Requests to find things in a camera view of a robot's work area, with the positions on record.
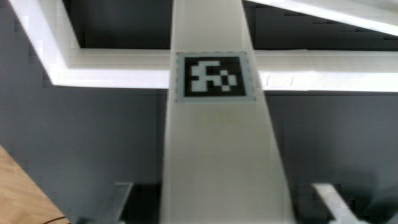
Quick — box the white desk leg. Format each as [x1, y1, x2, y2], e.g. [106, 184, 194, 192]
[161, 0, 296, 224]

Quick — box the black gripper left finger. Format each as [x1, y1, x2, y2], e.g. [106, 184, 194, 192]
[77, 181, 166, 224]

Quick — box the white U-shaped obstacle fence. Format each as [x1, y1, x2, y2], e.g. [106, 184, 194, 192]
[8, 0, 398, 94]

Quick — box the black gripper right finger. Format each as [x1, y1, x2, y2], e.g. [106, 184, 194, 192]
[290, 182, 398, 224]

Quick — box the white desk top panel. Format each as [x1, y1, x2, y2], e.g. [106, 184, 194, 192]
[249, 0, 398, 36]

